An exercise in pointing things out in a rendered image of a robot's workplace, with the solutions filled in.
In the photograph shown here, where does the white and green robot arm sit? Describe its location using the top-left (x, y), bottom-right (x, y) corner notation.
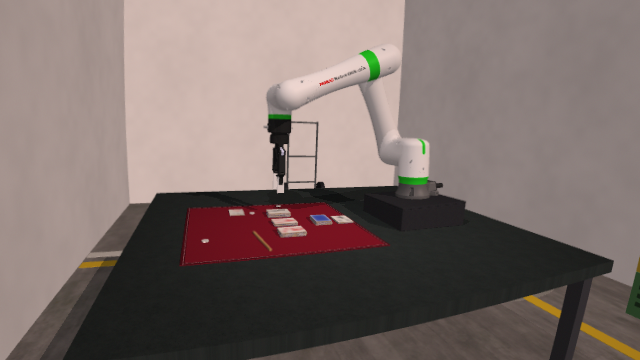
top-left (264, 43), bottom-right (443, 199)

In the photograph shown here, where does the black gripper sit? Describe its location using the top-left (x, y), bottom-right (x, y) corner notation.
top-left (270, 134), bottom-right (289, 193)

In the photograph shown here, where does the red card cloth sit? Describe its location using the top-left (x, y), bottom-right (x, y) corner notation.
top-left (185, 203), bottom-right (384, 263)
top-left (180, 202), bottom-right (390, 265)

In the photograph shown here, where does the blue playing card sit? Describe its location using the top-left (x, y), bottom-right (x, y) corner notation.
top-left (310, 214), bottom-right (332, 222)

